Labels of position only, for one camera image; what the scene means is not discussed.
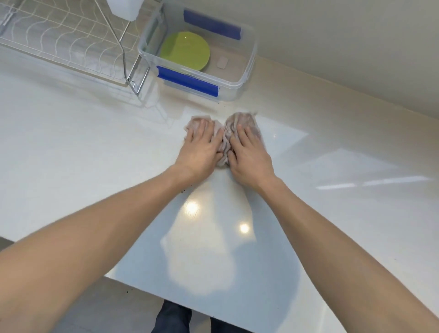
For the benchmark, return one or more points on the person's left hand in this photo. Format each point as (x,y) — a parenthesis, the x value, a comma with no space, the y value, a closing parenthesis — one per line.
(199,154)

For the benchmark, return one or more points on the person's right hand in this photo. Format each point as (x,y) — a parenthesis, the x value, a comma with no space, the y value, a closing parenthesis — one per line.
(252,161)

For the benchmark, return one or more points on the pinkish grey cleaning cloth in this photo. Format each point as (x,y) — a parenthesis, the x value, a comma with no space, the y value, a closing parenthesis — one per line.
(247,120)

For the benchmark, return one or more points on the clear container with blue clips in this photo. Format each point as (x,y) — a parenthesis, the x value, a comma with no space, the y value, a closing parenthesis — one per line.
(188,80)

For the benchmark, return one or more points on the green plate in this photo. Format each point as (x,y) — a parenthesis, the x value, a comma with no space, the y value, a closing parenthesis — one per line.
(185,51)

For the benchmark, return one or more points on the person's right forearm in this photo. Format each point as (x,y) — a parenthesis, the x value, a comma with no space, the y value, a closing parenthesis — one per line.
(343,247)

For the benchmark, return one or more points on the person's left forearm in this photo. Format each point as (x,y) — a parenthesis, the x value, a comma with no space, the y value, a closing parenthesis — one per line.
(85,247)

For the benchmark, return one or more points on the white countertop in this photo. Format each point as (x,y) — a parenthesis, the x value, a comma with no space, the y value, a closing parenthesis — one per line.
(68,154)

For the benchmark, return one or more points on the person's left leg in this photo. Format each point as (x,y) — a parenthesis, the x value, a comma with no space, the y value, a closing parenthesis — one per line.
(171,319)

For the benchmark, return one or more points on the person's leg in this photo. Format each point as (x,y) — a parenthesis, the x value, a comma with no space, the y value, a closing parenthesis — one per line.
(171,319)
(223,327)

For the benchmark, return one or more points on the person's right leg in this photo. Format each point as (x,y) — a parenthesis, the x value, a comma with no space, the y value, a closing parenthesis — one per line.
(223,327)

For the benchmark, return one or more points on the white plastic cutlery holder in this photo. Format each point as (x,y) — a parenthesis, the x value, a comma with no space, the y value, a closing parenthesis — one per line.
(125,7)

